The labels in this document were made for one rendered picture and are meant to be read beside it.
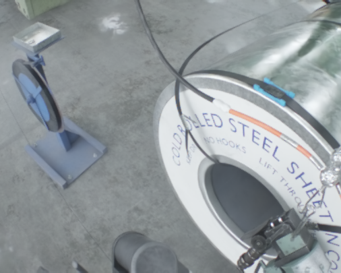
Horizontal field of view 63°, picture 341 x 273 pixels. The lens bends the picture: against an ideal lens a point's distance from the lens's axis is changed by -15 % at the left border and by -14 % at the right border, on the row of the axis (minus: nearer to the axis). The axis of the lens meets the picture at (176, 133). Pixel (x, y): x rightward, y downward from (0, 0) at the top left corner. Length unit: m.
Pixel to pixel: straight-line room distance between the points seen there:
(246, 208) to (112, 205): 1.04
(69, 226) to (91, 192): 0.33
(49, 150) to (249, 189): 1.74
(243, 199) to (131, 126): 1.42
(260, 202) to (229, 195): 0.18
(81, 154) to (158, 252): 2.06
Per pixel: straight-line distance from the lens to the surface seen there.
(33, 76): 2.03
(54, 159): 2.67
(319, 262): 1.02
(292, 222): 0.97
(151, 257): 0.61
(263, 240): 1.04
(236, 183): 1.58
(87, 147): 2.64
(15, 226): 2.46
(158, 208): 2.22
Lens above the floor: 1.91
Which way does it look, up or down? 47 degrees down
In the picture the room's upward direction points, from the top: 3 degrees counter-clockwise
